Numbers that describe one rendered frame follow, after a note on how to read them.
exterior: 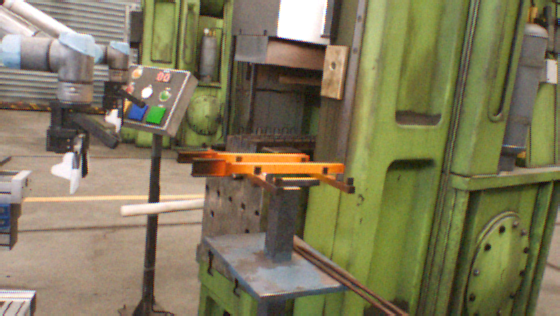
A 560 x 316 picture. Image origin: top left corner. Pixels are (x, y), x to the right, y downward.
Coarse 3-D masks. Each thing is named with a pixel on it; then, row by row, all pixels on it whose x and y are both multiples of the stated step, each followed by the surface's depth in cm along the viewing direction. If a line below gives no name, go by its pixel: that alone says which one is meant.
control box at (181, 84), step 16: (128, 80) 220; (144, 80) 217; (160, 80) 213; (176, 80) 210; (192, 80) 212; (176, 96) 207; (128, 112) 212; (176, 112) 207; (144, 128) 211; (160, 128) 203; (176, 128) 209
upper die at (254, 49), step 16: (240, 48) 184; (256, 48) 176; (272, 48) 173; (288, 48) 177; (304, 48) 181; (320, 48) 186; (272, 64) 174; (288, 64) 178; (304, 64) 183; (320, 64) 188
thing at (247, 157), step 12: (180, 156) 131; (192, 156) 132; (204, 156) 134; (216, 156) 134; (228, 156) 137; (240, 156) 138; (252, 156) 140; (264, 156) 142; (276, 156) 144; (288, 156) 146; (300, 156) 148
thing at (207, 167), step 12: (192, 168) 121; (204, 168) 122; (216, 168) 123; (228, 168) 123; (240, 168) 126; (252, 168) 127; (264, 168) 129; (276, 168) 131; (288, 168) 133; (300, 168) 134; (312, 168) 136; (336, 168) 140
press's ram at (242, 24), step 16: (240, 0) 183; (256, 0) 175; (272, 0) 168; (288, 0) 166; (304, 0) 170; (320, 0) 175; (240, 16) 183; (256, 16) 175; (272, 16) 168; (288, 16) 168; (304, 16) 172; (320, 16) 176; (240, 32) 185; (256, 32) 176; (272, 32) 168; (288, 32) 169; (304, 32) 173; (320, 32) 178
